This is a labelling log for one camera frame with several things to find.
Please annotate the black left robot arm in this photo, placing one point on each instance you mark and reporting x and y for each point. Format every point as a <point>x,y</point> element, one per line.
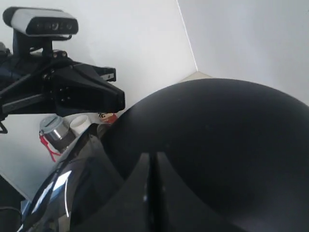
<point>36,79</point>

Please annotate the red cartoon figure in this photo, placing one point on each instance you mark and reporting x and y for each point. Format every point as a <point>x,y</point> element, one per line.
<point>108,118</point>

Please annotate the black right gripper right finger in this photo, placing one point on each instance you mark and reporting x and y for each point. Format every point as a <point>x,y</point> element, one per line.
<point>180,209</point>

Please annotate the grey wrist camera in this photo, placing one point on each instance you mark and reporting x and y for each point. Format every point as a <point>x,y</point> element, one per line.
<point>40,22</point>

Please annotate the white paper cup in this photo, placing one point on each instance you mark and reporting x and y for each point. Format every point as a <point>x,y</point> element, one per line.
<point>80,124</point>

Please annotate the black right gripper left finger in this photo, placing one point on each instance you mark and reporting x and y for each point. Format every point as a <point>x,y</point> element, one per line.
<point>128,209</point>

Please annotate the black helmet with tinted visor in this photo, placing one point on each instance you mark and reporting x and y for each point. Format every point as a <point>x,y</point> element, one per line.
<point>241,147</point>

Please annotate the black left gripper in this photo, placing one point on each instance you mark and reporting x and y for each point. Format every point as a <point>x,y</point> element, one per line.
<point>77,87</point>

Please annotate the steel cup with lid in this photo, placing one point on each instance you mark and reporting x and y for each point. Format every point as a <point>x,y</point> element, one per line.
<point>55,135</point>

